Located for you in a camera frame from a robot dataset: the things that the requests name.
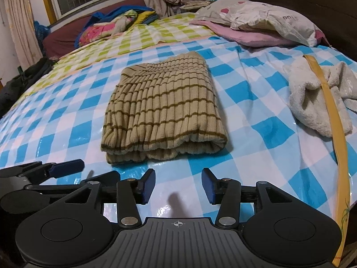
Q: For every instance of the pink pillow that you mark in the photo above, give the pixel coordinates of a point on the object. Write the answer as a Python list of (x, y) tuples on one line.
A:
[(251, 37)]

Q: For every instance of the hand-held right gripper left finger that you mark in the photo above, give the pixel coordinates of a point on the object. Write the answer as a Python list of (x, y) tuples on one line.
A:
[(148, 185)]

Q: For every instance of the dark brown headboard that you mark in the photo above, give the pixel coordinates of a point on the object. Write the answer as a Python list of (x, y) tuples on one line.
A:
[(306, 0)]

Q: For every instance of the maroon bed mattress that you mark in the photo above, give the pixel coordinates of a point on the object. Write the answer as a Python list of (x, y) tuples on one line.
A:
[(64, 36)]

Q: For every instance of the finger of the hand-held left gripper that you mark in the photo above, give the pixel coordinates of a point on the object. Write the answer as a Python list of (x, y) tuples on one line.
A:
[(107, 176), (68, 167)]

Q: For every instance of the blue hanging cloth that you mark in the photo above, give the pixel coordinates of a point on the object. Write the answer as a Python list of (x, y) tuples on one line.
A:
[(41, 30)]

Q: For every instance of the white fluffy towel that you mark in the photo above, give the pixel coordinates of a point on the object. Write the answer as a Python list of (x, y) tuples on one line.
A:
[(309, 100)]

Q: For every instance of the green checked plastic sheet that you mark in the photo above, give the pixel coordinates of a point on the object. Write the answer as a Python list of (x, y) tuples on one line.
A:
[(139, 36)]

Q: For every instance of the pile of colourful blankets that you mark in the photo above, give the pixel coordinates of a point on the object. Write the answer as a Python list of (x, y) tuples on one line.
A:
[(117, 23)]

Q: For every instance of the white printed pillow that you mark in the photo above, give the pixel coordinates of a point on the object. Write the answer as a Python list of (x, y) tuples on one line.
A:
[(262, 16)]

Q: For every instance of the beige striped knit sweater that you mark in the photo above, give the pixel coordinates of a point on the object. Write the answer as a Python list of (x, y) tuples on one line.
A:
[(164, 109)]

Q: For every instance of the pile of black clothes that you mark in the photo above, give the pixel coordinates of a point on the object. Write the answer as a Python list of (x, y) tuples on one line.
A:
[(19, 86)]

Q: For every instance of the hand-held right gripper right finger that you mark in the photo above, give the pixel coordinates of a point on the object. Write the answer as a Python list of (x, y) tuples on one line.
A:
[(208, 185)]

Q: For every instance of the long yellow stick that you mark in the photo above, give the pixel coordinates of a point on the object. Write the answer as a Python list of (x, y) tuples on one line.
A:
[(339, 134)]

